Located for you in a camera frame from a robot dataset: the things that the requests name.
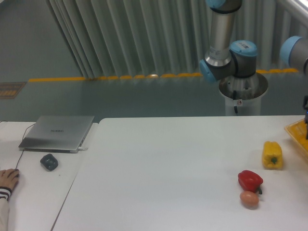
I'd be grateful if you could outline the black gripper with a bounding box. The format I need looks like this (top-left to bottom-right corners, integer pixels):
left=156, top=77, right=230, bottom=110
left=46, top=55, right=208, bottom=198
left=303, top=95, right=308, bottom=140

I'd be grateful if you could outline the striped sleeve forearm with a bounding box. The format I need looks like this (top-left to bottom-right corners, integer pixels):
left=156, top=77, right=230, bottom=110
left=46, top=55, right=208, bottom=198
left=0, top=187, right=12, bottom=231

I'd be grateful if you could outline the person's hand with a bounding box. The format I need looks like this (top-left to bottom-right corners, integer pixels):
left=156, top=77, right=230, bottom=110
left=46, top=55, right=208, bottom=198
left=0, top=168, right=18, bottom=192

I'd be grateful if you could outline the grey pleated curtain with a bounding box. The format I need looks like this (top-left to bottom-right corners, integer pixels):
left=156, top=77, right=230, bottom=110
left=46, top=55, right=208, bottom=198
left=47, top=0, right=308, bottom=79

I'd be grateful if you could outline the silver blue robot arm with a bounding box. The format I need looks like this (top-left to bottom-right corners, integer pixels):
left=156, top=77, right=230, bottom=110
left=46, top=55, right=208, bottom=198
left=199, top=0, right=269, bottom=116

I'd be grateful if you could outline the yellow plastic basket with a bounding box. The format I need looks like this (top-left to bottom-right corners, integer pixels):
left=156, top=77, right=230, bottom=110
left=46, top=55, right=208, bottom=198
left=284, top=119, right=308, bottom=159

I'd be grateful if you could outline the brown egg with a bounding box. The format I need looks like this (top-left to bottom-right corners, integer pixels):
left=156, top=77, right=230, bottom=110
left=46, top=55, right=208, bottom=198
left=240, top=191, right=259, bottom=206

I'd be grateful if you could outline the yellow bell pepper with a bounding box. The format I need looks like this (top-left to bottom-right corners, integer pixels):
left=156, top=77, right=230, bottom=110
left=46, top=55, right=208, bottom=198
left=261, top=141, right=283, bottom=169

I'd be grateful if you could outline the red bell pepper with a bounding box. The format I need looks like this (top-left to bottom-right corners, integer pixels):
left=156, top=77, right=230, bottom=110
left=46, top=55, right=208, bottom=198
left=238, top=170, right=263, bottom=194

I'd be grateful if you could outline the silver laptop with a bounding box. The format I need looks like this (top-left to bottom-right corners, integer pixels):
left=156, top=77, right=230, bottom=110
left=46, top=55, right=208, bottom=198
left=19, top=115, right=94, bottom=153

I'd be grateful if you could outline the small black box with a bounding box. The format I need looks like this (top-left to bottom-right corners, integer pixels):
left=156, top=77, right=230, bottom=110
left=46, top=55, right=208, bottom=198
left=40, top=154, right=59, bottom=171

